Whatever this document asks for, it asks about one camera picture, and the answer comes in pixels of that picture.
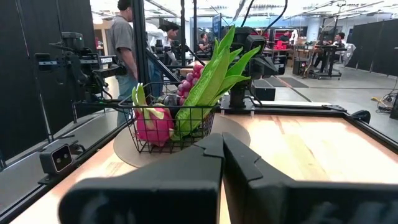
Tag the grey table-level camera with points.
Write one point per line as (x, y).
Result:
(56, 158)

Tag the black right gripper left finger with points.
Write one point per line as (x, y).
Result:
(149, 193)

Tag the red grape bunch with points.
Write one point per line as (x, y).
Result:
(186, 85)

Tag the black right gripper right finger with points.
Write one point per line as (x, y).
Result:
(311, 202)

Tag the black standing desk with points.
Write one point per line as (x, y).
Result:
(328, 62)

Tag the black vertical rig post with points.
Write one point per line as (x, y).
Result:
(139, 46)

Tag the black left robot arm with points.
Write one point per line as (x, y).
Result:
(237, 93)

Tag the red box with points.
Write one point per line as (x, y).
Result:
(280, 46)

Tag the green leafy vegetable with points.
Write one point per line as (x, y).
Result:
(205, 87)

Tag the person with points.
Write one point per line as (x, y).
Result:
(203, 42)
(169, 29)
(339, 40)
(122, 37)
(284, 38)

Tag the neighbouring black robot arm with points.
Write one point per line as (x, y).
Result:
(77, 62)

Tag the round grey mat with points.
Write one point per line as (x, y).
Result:
(124, 152)

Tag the black floor mat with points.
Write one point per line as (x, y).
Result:
(292, 82)

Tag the black frame clamp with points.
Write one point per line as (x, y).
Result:
(360, 115)

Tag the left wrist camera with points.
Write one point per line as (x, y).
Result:
(259, 42)

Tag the pink dragon fruit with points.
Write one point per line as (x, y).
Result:
(152, 127)

